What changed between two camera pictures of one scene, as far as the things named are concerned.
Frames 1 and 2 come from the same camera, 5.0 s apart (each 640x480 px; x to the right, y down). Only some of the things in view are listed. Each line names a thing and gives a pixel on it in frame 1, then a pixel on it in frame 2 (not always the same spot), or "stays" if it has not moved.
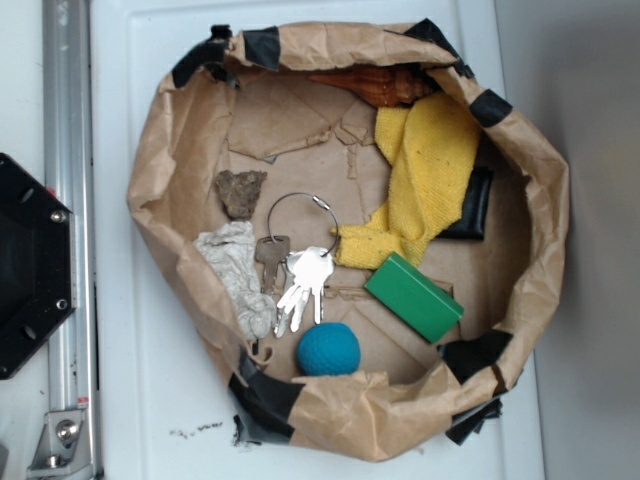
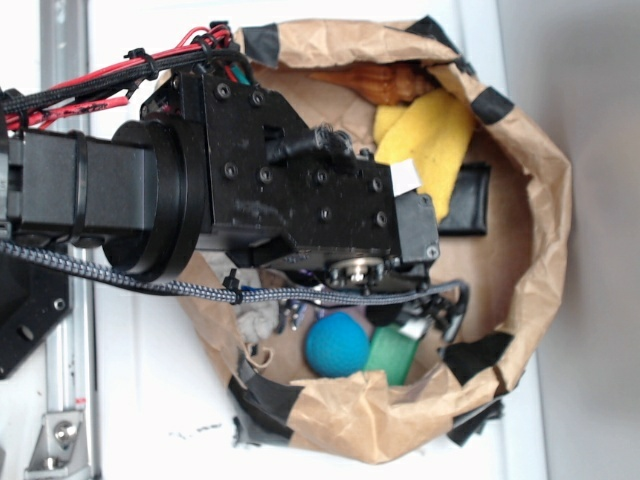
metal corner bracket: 64,450 stays
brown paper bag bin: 362,243 stays
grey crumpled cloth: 232,247 stays
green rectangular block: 414,298 to 392,352
